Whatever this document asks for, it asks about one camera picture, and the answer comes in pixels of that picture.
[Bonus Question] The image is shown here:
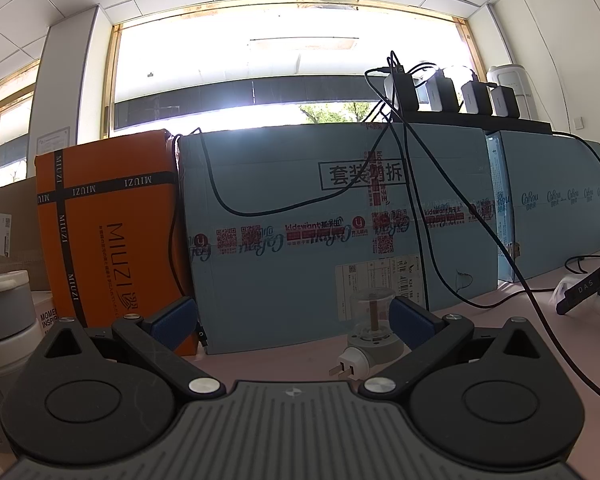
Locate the black cable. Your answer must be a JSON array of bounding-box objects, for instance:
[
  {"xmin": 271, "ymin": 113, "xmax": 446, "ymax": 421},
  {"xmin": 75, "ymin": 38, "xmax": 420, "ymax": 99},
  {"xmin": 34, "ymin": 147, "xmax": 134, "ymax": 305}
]
[
  {"xmin": 195, "ymin": 107, "xmax": 398, "ymax": 216},
  {"xmin": 387, "ymin": 50, "xmax": 431, "ymax": 312},
  {"xmin": 551, "ymin": 131, "xmax": 600, "ymax": 188},
  {"xmin": 166, "ymin": 132, "xmax": 188, "ymax": 298}
]

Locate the orange cardboard box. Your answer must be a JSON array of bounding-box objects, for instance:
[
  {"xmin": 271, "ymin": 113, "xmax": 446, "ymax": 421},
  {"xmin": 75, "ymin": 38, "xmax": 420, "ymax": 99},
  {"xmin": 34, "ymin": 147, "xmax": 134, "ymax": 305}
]
[{"xmin": 34, "ymin": 129, "xmax": 201, "ymax": 356}]

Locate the white water kettle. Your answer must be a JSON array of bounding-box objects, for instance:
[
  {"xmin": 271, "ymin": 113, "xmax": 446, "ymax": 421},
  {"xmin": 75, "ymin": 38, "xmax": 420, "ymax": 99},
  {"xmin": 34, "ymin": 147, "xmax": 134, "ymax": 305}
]
[{"xmin": 486, "ymin": 64, "xmax": 535, "ymax": 121}]

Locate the grey lidded container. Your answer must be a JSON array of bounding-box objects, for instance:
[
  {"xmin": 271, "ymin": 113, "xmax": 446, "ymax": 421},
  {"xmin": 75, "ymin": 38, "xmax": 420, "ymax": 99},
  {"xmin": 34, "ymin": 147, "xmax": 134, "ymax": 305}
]
[{"xmin": 0, "ymin": 270, "xmax": 43, "ymax": 456}]

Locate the brown cardboard box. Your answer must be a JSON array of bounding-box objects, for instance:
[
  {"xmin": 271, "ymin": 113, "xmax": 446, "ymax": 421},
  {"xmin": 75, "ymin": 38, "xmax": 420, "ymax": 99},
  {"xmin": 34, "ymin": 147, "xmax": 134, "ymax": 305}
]
[{"xmin": 0, "ymin": 176, "xmax": 51, "ymax": 291}]

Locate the small blue cardboard box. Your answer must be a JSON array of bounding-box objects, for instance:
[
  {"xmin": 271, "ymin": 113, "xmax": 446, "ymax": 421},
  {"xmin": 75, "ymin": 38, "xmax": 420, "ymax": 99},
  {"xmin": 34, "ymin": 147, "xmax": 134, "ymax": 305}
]
[{"xmin": 485, "ymin": 130, "xmax": 600, "ymax": 283}]

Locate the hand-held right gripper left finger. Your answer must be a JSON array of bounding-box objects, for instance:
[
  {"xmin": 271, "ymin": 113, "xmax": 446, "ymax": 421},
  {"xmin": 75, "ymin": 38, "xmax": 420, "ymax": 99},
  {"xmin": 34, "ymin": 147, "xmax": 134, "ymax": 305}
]
[{"xmin": 32, "ymin": 296, "xmax": 227, "ymax": 402}]

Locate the row of black chargers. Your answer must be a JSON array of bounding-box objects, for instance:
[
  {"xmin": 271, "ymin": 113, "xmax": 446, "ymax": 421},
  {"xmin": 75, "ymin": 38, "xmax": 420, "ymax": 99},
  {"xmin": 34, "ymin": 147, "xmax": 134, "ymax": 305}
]
[{"xmin": 364, "ymin": 65, "xmax": 600, "ymax": 408}]

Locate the large blue cardboard box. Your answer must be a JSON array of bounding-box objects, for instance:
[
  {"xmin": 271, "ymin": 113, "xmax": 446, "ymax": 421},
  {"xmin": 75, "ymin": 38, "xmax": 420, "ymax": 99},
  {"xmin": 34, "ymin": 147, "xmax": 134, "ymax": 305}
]
[{"xmin": 172, "ymin": 122, "xmax": 501, "ymax": 356}]

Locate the grey charger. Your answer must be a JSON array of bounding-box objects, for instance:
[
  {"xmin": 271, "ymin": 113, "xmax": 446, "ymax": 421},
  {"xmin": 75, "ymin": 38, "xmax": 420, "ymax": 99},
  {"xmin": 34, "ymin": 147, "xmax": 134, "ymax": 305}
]
[
  {"xmin": 460, "ymin": 81, "xmax": 493, "ymax": 117},
  {"xmin": 490, "ymin": 85, "xmax": 521, "ymax": 118},
  {"xmin": 420, "ymin": 67, "xmax": 463, "ymax": 113}
]

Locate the black power strip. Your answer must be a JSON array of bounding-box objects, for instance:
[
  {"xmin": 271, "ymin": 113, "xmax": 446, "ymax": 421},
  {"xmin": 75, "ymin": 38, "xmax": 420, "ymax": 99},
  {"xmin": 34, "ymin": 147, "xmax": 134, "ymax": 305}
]
[{"xmin": 405, "ymin": 107, "xmax": 553, "ymax": 136}]

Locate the white plug-in vaporizer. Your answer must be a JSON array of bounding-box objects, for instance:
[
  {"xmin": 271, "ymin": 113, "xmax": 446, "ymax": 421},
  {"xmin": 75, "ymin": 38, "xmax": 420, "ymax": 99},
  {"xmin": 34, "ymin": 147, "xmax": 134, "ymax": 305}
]
[{"xmin": 328, "ymin": 289, "xmax": 407, "ymax": 382}]

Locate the white charger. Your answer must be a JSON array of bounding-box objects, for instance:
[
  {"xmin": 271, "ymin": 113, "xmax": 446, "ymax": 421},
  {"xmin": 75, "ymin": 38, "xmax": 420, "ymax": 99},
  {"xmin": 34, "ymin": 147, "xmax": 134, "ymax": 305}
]
[{"xmin": 382, "ymin": 74, "xmax": 421, "ymax": 111}]

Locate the white cardboard box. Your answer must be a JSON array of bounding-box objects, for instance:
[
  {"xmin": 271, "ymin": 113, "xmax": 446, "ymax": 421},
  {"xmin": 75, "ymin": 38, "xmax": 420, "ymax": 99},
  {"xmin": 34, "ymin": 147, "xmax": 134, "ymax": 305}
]
[{"xmin": 30, "ymin": 290, "xmax": 61, "ymax": 346}]

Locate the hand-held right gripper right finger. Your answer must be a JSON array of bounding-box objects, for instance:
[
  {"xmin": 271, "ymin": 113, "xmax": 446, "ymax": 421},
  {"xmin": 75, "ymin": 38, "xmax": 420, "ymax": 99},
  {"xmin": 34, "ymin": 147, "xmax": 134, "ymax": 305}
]
[{"xmin": 358, "ymin": 298, "xmax": 556, "ymax": 400}]

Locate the white wall notice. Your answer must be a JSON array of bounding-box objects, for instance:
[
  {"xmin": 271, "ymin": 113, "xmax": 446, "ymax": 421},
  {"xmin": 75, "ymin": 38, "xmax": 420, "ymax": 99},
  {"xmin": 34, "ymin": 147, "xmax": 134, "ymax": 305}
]
[{"xmin": 37, "ymin": 127, "xmax": 71, "ymax": 156}]

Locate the large window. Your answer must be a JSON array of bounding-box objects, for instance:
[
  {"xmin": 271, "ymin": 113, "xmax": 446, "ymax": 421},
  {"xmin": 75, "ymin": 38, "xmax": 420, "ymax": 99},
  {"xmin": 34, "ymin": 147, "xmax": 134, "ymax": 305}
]
[{"xmin": 102, "ymin": 5, "xmax": 483, "ymax": 141}]

